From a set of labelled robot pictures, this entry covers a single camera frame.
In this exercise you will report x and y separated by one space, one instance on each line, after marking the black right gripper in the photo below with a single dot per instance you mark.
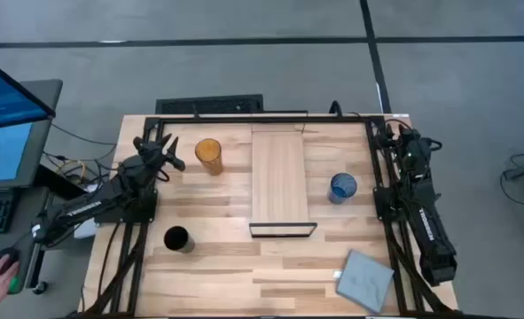
414 153

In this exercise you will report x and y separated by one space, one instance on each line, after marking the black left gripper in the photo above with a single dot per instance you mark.
148 157

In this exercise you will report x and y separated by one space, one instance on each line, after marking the tall orange plastic cup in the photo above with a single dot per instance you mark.
209 155

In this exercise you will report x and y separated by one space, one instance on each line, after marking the short blue glass cup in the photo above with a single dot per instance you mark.
342 187

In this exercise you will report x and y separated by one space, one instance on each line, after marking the black cup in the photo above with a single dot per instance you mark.
177 238

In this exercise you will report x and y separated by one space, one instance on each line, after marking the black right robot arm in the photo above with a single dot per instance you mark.
427 221

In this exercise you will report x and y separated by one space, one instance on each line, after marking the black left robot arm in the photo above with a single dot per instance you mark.
84 208

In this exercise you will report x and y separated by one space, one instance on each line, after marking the black floor vent grate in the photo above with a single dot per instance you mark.
208 105

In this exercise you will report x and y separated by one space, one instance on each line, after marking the wooden tray board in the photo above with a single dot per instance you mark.
279 177

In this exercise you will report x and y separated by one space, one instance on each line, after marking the white paper sheet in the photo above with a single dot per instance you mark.
84 230

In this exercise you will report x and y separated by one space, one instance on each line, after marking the grey folded cloth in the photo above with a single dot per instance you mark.
365 281

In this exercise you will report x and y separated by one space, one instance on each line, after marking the small white cloth tag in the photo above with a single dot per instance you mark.
338 274

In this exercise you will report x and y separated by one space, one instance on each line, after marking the grey computer desk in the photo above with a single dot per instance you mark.
26 208

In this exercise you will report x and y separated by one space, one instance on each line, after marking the grey framed blue monitor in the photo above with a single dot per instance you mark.
4 153

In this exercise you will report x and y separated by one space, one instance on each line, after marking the tilted blue screen monitor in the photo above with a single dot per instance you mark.
4 99

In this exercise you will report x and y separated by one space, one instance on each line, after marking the black caster wheel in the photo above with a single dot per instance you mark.
40 288

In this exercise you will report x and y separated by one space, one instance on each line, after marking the black computer mouse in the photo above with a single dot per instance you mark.
8 254

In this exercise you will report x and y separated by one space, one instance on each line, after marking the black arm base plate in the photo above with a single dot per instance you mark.
383 204
146 215

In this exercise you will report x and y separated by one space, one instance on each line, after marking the black aluminium table frame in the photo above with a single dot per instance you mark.
266 119

